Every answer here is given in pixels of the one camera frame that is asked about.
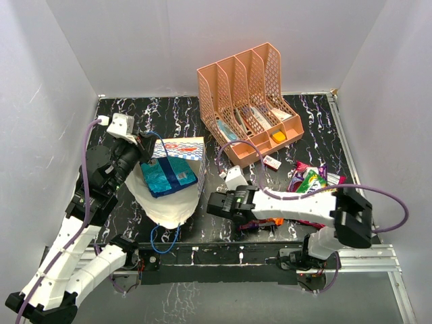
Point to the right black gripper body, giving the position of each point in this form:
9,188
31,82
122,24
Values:
236,222

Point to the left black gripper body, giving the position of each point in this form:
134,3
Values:
127,156

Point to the large blue snack bag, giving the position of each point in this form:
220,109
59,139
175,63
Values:
167,175

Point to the blue checkered paper bag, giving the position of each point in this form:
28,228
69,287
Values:
173,210

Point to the orange pink fruit snack packet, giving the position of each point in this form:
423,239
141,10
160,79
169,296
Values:
273,221

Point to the green yellow snack packet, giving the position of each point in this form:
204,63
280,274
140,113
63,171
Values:
312,182

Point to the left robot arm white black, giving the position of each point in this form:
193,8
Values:
57,289

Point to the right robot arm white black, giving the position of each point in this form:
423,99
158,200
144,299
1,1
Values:
345,216

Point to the small red white box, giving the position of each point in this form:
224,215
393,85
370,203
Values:
271,163

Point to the blue white item in organizer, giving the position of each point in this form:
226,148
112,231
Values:
226,132

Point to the yellow item in organizer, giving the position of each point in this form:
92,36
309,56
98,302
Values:
278,137

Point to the striped packet in organizer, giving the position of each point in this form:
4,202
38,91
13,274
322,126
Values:
255,119

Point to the white packet in organizer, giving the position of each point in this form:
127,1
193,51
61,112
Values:
281,115

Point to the orange plastic file organizer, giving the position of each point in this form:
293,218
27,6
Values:
249,78

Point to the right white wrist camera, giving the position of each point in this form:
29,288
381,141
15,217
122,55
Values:
234,178

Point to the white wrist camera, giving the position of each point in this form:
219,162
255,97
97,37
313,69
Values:
122,126
234,178

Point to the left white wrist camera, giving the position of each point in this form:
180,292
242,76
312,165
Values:
122,126

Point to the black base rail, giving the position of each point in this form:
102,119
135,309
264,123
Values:
221,263

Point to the aluminium frame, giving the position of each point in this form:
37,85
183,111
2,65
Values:
371,276

